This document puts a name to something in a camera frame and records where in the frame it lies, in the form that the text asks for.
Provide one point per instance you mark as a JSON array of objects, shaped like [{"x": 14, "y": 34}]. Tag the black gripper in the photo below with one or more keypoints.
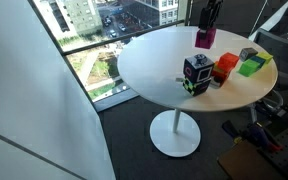
[{"x": 209, "y": 14}]

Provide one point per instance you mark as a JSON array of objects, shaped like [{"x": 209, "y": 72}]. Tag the pink plastic block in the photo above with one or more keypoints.
[{"x": 205, "y": 38}]

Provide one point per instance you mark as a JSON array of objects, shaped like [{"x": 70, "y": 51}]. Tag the grey plastic block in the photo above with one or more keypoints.
[{"x": 247, "y": 53}]

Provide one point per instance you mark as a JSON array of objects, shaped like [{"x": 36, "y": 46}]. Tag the orange plastic block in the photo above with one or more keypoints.
[{"x": 228, "y": 61}]

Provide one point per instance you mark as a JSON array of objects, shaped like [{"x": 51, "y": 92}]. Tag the blue white paper cube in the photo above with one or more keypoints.
[{"x": 197, "y": 68}]

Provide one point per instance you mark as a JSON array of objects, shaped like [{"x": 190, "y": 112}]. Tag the green plastic block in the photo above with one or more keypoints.
[{"x": 248, "y": 67}]

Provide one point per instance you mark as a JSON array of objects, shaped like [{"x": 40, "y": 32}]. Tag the teal plastic block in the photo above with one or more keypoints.
[{"x": 259, "y": 60}]

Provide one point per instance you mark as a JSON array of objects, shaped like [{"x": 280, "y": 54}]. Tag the yellow-green plastic block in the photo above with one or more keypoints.
[{"x": 266, "y": 56}]

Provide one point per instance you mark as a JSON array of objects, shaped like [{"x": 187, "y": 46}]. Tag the white round table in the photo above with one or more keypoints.
[{"x": 165, "y": 67}]

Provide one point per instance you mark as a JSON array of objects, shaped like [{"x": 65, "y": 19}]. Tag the grey office chair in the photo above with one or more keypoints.
[{"x": 278, "y": 47}]

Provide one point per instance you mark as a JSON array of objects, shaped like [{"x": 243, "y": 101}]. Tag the black equipment cart with clamps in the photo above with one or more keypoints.
[{"x": 260, "y": 151}]

